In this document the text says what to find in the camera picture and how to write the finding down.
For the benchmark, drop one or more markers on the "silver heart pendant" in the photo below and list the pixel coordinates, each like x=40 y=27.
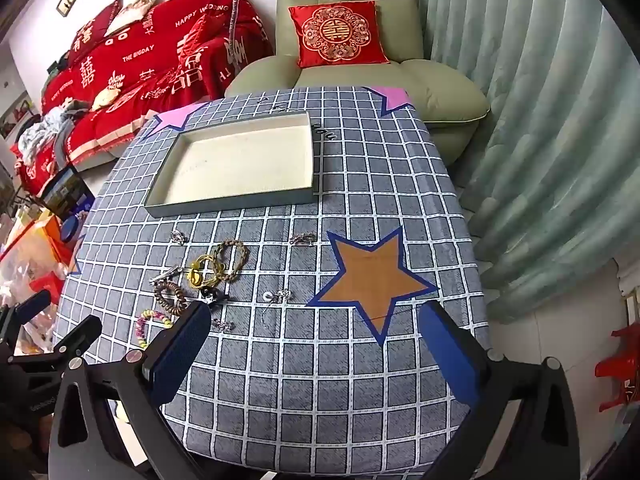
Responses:
x=177 y=236

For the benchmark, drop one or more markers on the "small picture frame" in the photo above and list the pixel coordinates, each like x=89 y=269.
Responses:
x=66 y=1

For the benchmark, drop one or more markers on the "orange box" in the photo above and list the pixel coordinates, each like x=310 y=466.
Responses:
x=30 y=250

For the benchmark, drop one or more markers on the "red pillow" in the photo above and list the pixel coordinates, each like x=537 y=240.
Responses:
x=112 y=15

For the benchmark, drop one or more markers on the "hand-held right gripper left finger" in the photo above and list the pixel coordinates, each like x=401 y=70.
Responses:
x=180 y=350

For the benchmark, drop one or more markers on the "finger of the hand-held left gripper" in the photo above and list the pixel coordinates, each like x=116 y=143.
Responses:
x=32 y=305
x=80 y=335

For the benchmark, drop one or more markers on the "silver hair clip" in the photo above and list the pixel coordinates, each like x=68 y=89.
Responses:
x=165 y=275

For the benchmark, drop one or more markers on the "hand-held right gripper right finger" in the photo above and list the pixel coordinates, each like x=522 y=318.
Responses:
x=450 y=360

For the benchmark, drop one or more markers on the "blue round tin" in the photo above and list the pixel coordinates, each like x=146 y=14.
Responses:
x=69 y=230

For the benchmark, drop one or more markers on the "shallow grey tray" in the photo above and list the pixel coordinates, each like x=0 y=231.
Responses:
x=240 y=160

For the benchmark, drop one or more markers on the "red plastic stool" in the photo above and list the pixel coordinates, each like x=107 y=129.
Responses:
x=617 y=365

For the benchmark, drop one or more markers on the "sofa with red cover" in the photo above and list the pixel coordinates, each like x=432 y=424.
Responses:
x=150 y=55

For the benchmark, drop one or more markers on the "white green pillow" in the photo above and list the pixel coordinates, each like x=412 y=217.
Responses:
x=135 y=10

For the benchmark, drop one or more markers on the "round beige plush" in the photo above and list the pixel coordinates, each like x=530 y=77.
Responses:
x=106 y=97

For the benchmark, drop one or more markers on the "red embroidered cushion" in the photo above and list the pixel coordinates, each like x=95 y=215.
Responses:
x=337 y=35

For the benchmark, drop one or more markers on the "silver pendant with white bead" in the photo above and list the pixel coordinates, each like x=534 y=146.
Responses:
x=280 y=296

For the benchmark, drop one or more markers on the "pile of clothes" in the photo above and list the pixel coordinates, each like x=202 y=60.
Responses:
x=47 y=127

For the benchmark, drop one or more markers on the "small silver charm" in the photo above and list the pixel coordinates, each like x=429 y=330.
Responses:
x=222 y=325

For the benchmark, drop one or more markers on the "pale green curtain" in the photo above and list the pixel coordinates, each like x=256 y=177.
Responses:
x=525 y=85

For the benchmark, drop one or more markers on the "grey checked tablecloth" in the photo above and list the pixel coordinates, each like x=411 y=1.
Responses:
x=300 y=385

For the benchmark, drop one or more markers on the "pink gem brooch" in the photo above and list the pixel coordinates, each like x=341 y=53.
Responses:
x=302 y=239

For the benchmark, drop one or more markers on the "blue printed box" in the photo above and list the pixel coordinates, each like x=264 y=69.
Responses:
x=67 y=190

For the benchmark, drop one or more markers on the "small black charm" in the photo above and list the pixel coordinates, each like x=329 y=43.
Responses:
x=207 y=292

